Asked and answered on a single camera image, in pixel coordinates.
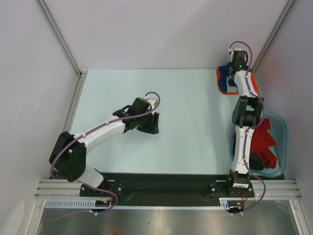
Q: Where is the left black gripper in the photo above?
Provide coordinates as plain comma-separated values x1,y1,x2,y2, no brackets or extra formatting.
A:
136,111,158,134

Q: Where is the blue t shirt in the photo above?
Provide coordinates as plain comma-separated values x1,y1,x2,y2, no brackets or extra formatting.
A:
216,65,239,95

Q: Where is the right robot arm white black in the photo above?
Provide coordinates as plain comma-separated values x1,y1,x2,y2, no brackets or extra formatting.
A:
225,48,264,197

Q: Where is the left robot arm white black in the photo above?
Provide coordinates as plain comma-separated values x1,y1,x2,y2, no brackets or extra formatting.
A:
49,97,159,196

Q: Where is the folded orange t shirt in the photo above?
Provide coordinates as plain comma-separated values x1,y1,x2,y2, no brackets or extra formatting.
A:
215,68,259,96

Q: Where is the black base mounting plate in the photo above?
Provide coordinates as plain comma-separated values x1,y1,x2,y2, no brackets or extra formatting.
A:
48,171,287,208

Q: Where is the clear blue plastic bin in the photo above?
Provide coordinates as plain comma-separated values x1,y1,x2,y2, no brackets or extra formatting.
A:
229,110,288,177

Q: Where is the red t shirt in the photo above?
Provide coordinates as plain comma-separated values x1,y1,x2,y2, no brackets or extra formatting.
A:
232,117,278,169

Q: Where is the black t shirt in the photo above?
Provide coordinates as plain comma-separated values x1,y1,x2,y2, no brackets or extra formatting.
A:
249,153,264,171

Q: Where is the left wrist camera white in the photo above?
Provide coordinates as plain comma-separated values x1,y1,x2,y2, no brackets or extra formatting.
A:
143,96,158,111

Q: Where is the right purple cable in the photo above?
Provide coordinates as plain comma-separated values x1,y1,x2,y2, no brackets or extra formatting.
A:
228,41,267,216

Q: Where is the purple cable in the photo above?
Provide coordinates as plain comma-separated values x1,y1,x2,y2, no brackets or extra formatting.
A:
228,41,267,216
46,92,161,222

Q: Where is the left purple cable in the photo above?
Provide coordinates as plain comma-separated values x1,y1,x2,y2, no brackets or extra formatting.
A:
46,92,161,222

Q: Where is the right aluminium corner post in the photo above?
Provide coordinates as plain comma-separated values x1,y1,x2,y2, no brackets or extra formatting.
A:
252,0,296,73

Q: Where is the aluminium corner post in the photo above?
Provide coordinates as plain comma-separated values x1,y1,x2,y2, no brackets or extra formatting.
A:
35,0,83,76
252,0,296,73

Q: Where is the left aluminium corner post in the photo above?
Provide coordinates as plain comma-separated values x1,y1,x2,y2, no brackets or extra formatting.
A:
35,0,83,76

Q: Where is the white slotted cable duct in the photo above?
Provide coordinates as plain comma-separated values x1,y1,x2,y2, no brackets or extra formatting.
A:
45,199,242,210

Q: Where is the aluminium rail front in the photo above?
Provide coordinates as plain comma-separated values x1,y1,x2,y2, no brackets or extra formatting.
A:
34,179,302,200

